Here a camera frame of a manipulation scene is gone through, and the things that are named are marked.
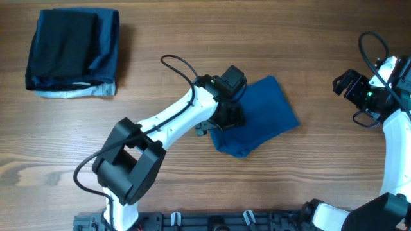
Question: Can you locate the blue polo shirt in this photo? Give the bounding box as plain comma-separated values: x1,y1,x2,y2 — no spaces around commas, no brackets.
211,76,300,158

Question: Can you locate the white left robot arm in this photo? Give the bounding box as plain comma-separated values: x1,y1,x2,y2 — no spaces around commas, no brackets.
92,72,247,230

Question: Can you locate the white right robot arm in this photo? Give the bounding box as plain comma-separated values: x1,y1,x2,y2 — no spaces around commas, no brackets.
297,56,410,230

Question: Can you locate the white folded garment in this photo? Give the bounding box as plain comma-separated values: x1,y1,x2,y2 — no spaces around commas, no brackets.
34,81,116,99

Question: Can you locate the navy blue folded garment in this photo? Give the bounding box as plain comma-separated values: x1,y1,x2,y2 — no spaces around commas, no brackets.
26,7,120,92

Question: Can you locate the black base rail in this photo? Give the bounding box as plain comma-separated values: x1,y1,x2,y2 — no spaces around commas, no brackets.
73,210,322,231

